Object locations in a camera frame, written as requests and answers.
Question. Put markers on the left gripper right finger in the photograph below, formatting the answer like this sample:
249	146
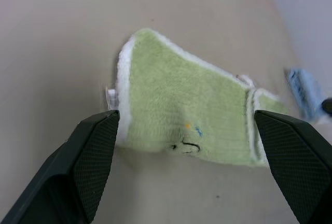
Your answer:
298	161

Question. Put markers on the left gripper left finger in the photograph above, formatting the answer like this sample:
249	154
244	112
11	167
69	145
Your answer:
64	172

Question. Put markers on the green towel with white trim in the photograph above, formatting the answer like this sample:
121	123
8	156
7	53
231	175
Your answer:
186	104

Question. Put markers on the folded blue towel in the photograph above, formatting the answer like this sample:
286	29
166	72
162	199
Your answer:
303	91

